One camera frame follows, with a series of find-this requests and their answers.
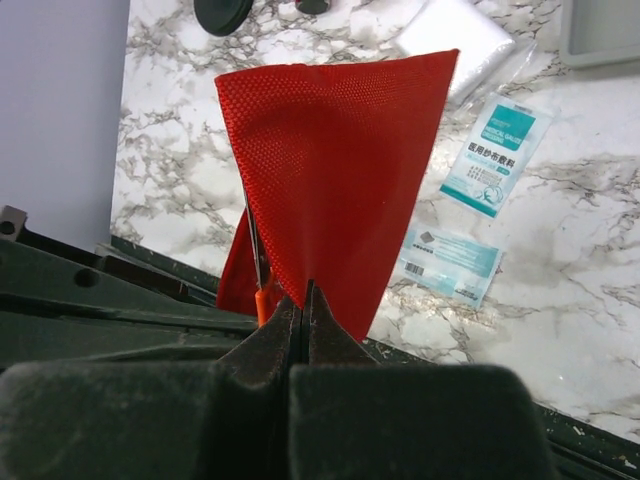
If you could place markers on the black microphone stand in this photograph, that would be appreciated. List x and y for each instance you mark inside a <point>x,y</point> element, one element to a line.
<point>221,17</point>

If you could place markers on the teal gauze dressing packet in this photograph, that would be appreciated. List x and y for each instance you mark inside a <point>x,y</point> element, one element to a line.
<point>502,141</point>

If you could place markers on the white gauze pack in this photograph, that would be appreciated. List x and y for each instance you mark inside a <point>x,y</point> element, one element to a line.
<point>488,56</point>

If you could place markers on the red glitter microphone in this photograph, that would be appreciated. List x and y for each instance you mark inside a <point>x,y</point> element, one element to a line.
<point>313,7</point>

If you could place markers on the orange small scissors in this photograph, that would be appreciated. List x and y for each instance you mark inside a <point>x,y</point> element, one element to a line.
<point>265,296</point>

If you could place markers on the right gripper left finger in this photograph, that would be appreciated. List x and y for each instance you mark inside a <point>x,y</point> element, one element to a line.
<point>167,419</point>

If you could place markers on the blue white bandage packets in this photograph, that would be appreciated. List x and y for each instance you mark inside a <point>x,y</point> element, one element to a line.
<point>451,265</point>

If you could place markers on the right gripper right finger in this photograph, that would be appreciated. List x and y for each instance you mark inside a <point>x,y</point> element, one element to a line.
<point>352,418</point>

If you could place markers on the grey plastic tray insert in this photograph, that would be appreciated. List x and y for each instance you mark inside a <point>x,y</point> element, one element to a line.
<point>599,32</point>

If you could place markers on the red first aid pouch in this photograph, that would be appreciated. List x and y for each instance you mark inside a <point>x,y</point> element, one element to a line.
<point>331,159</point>

